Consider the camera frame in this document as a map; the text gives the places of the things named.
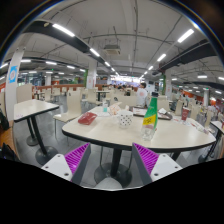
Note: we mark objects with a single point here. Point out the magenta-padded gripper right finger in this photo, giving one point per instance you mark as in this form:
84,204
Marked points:
160,166

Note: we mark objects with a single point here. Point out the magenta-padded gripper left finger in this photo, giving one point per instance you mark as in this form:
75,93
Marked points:
63,166

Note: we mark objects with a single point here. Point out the green drink bottle yellow label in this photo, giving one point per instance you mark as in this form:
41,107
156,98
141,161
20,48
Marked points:
150,115

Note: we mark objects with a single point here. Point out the printed paper flyer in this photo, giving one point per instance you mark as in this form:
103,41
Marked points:
190,122

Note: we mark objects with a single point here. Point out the red pouch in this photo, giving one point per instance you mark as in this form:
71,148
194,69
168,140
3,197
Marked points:
87,118

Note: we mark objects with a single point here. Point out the white crumpled napkin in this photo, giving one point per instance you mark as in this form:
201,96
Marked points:
162,111

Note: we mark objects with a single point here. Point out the white black-dotted mug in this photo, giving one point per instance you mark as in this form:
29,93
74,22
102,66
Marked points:
126,119

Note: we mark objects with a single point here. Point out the red paper cup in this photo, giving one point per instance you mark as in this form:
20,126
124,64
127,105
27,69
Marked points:
185,114

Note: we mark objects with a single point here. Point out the grey food tray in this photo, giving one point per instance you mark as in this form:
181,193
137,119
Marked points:
139,112

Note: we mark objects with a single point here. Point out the beige cafeteria chairs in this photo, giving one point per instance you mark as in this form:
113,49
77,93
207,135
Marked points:
74,104

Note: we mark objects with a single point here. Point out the white cafeteria table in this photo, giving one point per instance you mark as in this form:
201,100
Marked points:
31,107
218,126

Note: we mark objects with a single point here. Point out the small teal bottle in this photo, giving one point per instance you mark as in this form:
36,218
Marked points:
105,107

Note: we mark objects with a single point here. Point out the person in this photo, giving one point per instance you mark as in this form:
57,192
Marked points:
142,95

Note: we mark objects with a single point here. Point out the blue square sign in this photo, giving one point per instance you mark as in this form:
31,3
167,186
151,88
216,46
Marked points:
13,74

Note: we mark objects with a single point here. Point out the ceiling air conditioner unit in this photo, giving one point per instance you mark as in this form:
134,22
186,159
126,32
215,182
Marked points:
112,50

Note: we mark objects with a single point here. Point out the ceiling tube lights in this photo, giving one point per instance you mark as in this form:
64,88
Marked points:
63,30

